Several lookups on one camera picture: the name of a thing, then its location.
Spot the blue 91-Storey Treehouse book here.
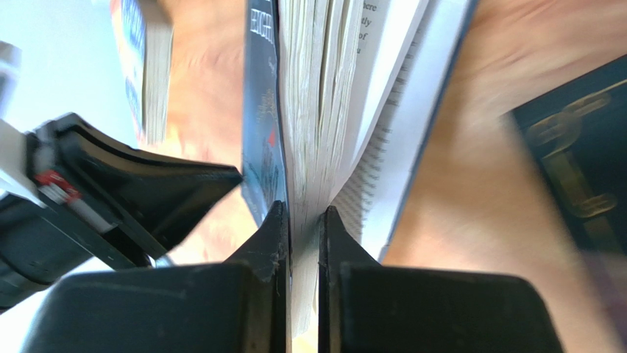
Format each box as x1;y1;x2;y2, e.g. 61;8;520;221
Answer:
109;0;174;145

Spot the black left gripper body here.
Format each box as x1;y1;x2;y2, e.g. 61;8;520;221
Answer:
1;121;151;309

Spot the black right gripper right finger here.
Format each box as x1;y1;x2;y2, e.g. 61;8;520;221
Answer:
318;207;563;352

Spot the Three Days to See book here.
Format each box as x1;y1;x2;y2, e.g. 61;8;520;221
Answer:
511;56;626;255

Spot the Nineteen Eighty-Four book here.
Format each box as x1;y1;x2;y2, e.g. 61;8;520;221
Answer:
242;1;477;338

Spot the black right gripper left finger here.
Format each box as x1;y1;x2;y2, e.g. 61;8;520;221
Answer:
24;201;291;353

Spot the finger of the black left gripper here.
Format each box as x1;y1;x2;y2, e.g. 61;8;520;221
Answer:
58;113;242;258

